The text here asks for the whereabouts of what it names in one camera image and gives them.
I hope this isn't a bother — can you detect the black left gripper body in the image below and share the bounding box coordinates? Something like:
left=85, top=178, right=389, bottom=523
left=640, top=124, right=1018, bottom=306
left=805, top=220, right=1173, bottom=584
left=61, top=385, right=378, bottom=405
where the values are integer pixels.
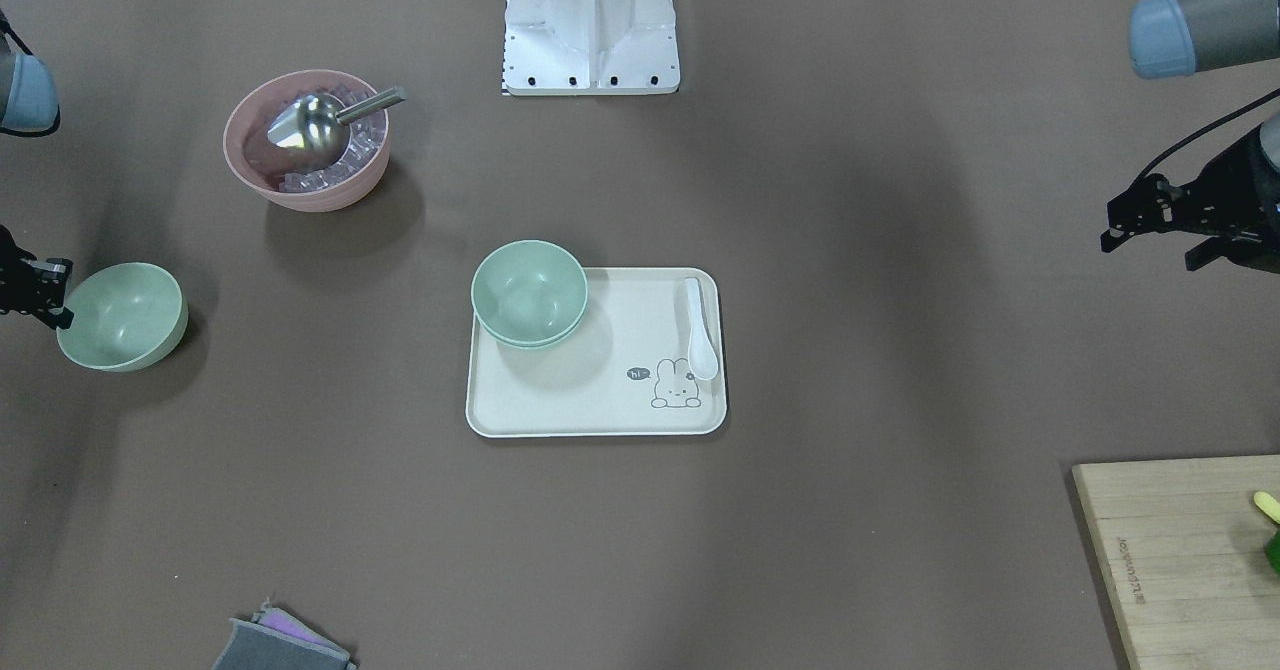
left=1185, top=122, right=1279, bottom=274

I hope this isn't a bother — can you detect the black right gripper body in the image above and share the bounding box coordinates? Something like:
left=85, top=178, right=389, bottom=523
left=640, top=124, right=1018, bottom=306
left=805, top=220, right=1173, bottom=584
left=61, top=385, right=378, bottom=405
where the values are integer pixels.
left=1, top=225, right=37, bottom=315

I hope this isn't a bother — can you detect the green bowl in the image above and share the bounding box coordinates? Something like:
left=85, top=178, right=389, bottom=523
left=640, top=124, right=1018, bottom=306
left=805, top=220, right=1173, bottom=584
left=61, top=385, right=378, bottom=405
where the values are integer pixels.
left=474, top=314, right=585, bottom=350
left=470, top=240, right=589, bottom=339
left=56, top=263, right=189, bottom=373

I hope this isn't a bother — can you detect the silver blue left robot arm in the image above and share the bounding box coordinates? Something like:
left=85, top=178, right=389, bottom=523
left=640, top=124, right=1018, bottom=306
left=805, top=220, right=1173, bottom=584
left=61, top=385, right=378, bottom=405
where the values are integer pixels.
left=1101, top=0, right=1279, bottom=273

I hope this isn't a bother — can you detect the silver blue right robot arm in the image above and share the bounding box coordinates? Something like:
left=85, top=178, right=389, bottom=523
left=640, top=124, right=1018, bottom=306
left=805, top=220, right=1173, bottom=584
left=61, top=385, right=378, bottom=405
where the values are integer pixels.
left=1, top=14, right=74, bottom=331

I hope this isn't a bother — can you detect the pink bowl with ice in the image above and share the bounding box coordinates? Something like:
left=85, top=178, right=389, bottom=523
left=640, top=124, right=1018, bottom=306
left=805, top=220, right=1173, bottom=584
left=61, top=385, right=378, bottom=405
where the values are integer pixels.
left=221, top=69, right=390, bottom=213

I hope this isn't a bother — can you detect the yellow lemon slice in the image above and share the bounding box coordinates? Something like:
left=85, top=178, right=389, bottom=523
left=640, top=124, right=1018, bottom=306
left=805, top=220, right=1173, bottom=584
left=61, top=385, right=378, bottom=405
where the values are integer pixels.
left=1252, top=489, right=1280, bottom=525

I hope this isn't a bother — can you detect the metal ice scoop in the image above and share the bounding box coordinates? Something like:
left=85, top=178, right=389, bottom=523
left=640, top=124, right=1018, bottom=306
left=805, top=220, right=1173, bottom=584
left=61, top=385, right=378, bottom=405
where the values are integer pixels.
left=265, top=86, right=408, bottom=173

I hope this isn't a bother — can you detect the wooden cutting board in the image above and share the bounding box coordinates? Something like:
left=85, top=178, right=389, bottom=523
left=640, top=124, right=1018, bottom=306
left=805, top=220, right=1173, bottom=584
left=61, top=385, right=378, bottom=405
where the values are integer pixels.
left=1071, top=455, right=1279, bottom=669

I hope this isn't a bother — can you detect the green lime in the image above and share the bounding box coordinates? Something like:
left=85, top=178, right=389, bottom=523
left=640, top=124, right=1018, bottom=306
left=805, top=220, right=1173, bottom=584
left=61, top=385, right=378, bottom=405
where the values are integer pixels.
left=1263, top=532, right=1280, bottom=575

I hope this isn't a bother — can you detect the grey folded cloth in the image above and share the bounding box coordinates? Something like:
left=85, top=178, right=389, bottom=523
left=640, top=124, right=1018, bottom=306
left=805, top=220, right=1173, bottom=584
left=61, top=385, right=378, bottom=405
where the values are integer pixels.
left=212, top=602, right=358, bottom=669

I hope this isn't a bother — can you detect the green bowl on tray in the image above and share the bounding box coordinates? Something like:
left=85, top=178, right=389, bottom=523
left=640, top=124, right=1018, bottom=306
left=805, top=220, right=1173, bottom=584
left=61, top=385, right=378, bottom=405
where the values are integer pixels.
left=474, top=314, right=585, bottom=350

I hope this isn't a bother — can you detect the white ceramic spoon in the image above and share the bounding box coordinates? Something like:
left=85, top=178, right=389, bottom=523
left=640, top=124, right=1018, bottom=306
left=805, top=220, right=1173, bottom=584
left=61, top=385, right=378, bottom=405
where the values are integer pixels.
left=684, top=277, right=721, bottom=380

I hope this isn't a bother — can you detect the cream rectangular tray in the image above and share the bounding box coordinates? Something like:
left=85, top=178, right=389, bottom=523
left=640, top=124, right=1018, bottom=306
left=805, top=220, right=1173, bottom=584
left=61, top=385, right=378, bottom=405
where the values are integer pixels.
left=465, top=266, right=730, bottom=439

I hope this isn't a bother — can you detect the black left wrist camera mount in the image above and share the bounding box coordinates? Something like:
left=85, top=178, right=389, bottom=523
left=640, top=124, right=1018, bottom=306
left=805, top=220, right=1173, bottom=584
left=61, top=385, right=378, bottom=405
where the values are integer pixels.
left=1100, top=173, right=1217, bottom=254

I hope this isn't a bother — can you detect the white camera pole base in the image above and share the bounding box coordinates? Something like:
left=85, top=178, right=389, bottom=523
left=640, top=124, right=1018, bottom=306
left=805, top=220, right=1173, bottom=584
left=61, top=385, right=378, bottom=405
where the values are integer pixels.
left=500, top=0, right=682, bottom=97

